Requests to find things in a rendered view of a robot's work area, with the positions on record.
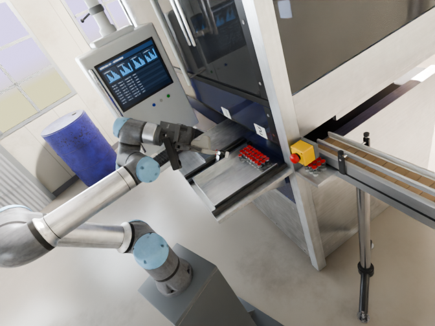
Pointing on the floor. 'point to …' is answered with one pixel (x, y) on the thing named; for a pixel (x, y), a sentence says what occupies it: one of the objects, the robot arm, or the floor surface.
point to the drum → (81, 146)
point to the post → (283, 114)
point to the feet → (364, 291)
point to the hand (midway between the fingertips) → (213, 153)
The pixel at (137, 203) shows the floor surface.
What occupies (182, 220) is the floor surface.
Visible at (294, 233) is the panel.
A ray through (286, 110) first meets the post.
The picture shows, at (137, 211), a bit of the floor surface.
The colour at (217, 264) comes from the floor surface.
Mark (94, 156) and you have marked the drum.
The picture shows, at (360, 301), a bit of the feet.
